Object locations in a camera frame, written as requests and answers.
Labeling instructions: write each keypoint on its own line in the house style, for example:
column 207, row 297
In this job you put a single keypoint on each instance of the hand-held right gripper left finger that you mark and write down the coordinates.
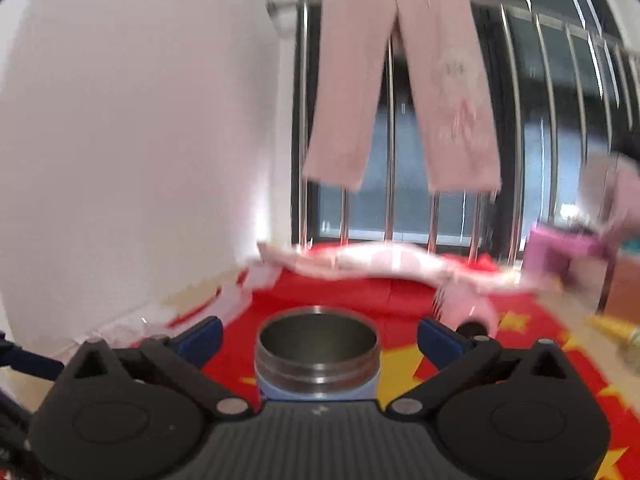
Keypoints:
column 202, row 337

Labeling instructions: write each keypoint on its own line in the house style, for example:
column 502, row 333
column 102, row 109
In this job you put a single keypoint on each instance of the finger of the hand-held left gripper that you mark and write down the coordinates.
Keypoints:
column 30, row 356

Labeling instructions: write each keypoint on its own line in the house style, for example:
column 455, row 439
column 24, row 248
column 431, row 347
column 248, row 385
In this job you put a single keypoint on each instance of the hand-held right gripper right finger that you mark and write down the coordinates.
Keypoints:
column 439, row 342

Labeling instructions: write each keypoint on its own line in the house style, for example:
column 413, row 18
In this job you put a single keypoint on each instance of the steel cup with blue body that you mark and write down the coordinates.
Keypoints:
column 316, row 360

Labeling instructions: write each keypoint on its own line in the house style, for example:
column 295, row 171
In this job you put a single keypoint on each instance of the clear plastic wrap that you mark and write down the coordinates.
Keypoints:
column 220, row 302

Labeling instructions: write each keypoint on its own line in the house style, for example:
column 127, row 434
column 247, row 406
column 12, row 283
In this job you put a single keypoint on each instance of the pink round toy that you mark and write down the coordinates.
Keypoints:
column 472, row 310

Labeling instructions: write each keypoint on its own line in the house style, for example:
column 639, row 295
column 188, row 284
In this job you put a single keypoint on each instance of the red blanket with yellow stars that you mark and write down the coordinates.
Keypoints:
column 395, row 300

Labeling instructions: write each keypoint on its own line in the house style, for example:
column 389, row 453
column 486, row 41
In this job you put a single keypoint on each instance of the white and pink cloth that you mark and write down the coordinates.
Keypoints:
column 380, row 262

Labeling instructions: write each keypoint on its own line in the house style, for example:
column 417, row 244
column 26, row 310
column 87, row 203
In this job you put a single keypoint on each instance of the pink box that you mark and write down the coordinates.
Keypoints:
column 552, row 255

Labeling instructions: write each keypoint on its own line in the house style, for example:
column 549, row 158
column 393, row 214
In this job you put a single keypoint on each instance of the yellow packet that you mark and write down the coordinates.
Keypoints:
column 617, row 331

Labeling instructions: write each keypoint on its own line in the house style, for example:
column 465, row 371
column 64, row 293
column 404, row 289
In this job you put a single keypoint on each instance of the pink pants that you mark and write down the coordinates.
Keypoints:
column 445, row 100

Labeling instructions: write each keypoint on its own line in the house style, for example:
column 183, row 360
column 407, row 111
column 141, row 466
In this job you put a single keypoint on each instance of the metal window railing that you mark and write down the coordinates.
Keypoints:
column 540, row 110

